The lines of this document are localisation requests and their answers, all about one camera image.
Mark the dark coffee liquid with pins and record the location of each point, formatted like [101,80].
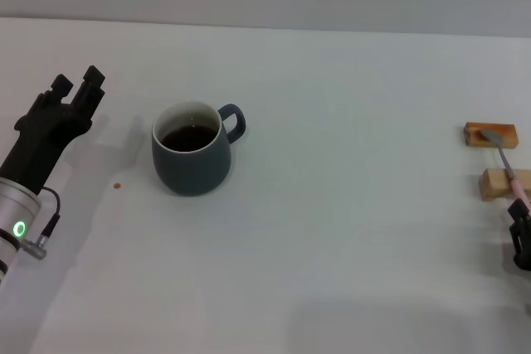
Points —
[188,138]

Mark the dark grey ceramic cup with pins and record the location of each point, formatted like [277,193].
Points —
[191,171]

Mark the reddish brown wooden block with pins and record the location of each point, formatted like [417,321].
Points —
[473,134]

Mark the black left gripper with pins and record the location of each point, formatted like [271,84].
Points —
[39,142]

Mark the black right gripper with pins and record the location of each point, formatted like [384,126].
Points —
[524,263]

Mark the light notched wooden block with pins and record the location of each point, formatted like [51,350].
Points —
[495,186]

